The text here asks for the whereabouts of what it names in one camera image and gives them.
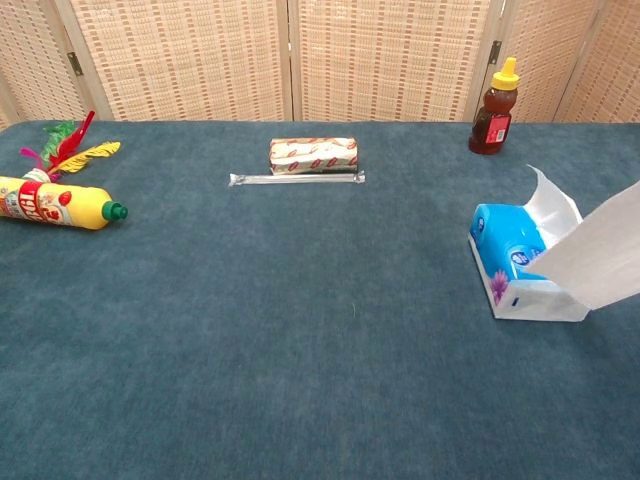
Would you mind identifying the blue tissue pack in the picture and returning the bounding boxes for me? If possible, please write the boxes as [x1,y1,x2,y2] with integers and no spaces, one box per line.
[468,202,591,322]

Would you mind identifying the honey bottle with yellow cap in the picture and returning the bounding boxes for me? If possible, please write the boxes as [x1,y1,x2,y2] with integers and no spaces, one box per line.
[467,56,521,156]

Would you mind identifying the straw in clear wrapper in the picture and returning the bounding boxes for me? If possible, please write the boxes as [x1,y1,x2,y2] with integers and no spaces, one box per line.
[228,170,367,188]

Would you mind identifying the woven folding screen panel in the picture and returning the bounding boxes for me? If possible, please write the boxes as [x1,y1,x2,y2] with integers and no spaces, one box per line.
[553,0,640,124]
[0,0,115,132]
[462,0,614,124]
[287,0,507,123]
[53,0,295,122]

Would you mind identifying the white tissue sheet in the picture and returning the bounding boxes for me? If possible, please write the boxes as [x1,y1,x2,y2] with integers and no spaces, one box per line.
[524,164,585,250]
[522,177,640,311]

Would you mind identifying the blue felt table cloth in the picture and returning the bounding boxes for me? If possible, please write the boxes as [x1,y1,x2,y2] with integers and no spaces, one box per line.
[0,119,640,480]

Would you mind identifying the yellow bottle with green cap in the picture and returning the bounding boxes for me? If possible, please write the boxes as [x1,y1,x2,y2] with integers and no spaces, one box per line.
[0,175,129,231]

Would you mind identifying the colourful feather shuttlecock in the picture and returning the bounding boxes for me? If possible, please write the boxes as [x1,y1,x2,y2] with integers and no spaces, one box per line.
[19,110,122,184]

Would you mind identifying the red-printed paper wrapped packet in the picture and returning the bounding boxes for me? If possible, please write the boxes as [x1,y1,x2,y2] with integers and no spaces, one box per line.
[269,137,359,176]

